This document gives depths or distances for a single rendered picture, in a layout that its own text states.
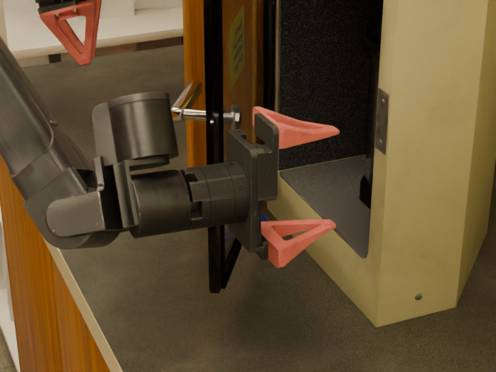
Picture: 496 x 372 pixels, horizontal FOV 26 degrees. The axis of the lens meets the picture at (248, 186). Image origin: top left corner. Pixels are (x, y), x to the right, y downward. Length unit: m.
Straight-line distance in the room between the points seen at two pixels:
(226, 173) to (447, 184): 0.34
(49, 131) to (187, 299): 0.40
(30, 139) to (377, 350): 0.48
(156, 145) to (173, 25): 1.38
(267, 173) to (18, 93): 0.24
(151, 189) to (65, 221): 0.08
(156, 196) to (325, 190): 0.50
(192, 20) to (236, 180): 0.49
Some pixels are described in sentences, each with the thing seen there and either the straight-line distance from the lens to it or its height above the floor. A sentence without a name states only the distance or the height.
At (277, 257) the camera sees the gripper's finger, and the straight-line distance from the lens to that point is 1.01.
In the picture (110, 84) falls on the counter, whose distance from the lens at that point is 1.97.
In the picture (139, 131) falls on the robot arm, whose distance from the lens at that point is 0.96.
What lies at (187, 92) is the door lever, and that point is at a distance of 1.22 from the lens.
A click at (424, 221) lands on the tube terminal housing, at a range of 1.24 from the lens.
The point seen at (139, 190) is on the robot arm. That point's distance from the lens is 0.95.
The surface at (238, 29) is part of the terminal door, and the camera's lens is 1.23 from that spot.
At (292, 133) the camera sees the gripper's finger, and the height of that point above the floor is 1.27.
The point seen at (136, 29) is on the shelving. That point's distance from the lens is 2.31.
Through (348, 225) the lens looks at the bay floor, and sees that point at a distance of 1.34.
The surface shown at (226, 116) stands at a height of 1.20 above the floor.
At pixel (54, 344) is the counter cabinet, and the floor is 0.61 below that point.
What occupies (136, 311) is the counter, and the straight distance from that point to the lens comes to 1.31.
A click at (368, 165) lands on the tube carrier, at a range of 1.36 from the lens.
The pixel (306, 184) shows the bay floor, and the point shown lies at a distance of 1.43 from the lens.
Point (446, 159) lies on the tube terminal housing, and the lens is 1.22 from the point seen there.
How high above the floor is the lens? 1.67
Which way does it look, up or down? 27 degrees down
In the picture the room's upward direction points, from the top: straight up
